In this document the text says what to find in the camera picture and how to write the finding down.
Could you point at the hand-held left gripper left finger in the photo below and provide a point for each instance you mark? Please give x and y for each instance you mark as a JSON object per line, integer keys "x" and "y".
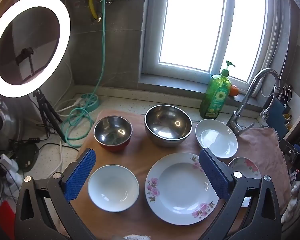
{"x": 81, "y": 172}

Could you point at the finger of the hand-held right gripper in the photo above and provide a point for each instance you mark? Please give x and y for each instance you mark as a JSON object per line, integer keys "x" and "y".
{"x": 286, "y": 148}

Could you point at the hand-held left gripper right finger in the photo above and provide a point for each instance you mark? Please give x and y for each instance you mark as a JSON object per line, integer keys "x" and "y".
{"x": 213, "y": 172}

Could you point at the white plate grey leaf print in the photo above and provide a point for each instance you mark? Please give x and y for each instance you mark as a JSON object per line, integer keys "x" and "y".
{"x": 217, "y": 140}

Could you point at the small pink floral plate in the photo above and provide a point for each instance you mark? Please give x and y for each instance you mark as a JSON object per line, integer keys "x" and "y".
{"x": 247, "y": 166}

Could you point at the white ceramic bowl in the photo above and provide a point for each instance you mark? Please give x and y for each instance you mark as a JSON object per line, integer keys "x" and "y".
{"x": 112, "y": 187}

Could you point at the large pink floral plate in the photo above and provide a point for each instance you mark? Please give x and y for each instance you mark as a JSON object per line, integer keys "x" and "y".
{"x": 182, "y": 187}

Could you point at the small steel bowl red outside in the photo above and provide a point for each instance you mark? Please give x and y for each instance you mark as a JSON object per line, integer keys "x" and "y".
{"x": 112, "y": 132}

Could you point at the large steel bowl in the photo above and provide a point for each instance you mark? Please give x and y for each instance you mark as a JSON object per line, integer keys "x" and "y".
{"x": 167, "y": 122}

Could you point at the person's right hand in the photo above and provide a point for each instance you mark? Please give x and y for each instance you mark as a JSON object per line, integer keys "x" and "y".
{"x": 293, "y": 197}

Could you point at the blue knife holder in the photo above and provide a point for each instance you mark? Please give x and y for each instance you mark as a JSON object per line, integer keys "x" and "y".
{"x": 277, "y": 120}

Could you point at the black scissors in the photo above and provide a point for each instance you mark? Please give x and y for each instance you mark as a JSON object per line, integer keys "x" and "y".
{"x": 287, "y": 93}

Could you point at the pink towel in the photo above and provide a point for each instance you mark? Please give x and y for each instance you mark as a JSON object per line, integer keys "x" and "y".
{"x": 140, "y": 155}

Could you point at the steel kitchen faucet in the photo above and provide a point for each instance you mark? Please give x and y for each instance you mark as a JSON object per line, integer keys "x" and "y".
{"x": 247, "y": 92}

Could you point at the white power adapter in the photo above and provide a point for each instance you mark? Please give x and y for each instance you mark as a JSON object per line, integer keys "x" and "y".
{"x": 7, "y": 163}

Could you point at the green dish soap bottle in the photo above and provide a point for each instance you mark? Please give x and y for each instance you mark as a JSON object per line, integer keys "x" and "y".
{"x": 215, "y": 95}

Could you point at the orange fruit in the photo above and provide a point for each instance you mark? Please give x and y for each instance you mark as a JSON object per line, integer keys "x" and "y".
{"x": 234, "y": 90}

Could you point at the red box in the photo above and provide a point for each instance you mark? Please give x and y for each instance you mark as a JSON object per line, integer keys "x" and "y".
{"x": 5, "y": 220}

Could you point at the steel pot lid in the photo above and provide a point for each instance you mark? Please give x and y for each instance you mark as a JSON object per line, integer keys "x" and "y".
{"x": 5, "y": 120}

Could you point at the white framed window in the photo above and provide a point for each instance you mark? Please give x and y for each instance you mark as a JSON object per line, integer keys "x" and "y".
{"x": 190, "y": 17}

